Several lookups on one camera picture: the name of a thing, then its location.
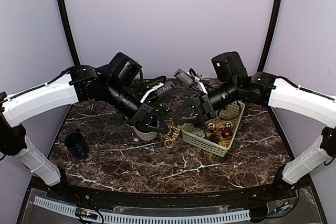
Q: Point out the beige perforated plastic basket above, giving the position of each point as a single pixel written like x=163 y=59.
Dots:
x=196 y=135

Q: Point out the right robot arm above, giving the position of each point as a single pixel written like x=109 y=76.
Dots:
x=266 y=90

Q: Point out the small green christmas tree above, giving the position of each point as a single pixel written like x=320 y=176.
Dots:
x=145 y=92

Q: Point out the grey slotted cable duct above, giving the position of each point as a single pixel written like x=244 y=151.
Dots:
x=142 y=215

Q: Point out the gold merry christmas sign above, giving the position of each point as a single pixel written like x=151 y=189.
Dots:
x=173 y=133

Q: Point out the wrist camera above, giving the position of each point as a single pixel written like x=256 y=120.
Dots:
x=184 y=77
x=166 y=88

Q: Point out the brown bauble ornament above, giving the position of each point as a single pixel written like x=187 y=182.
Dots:
x=227 y=132

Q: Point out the black front table rail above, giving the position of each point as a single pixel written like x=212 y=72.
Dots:
x=111 y=185

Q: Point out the right black frame post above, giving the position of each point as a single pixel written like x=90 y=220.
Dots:
x=269 y=35

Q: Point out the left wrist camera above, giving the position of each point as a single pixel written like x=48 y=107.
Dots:
x=166 y=88

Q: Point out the black frame post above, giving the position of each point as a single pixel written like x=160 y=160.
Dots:
x=269 y=35
x=68 y=32

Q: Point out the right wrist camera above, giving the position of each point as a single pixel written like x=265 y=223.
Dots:
x=184 y=77

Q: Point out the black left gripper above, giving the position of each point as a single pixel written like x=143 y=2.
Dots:
x=144 y=115

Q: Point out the left black frame post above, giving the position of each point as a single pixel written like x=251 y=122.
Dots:
x=68 y=32

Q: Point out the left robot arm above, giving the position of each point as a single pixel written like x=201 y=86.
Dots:
x=74 y=85

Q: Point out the brown pine cone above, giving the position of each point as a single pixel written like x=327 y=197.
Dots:
x=215 y=137

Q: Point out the dark blue cup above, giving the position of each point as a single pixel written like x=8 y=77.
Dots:
x=76 y=144

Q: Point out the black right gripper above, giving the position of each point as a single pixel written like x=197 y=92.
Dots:
x=202 y=109

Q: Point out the gold bauble ornament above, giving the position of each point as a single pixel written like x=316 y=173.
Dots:
x=210 y=127
x=230 y=125

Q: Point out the gold tinsel garland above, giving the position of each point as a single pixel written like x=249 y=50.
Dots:
x=224 y=117

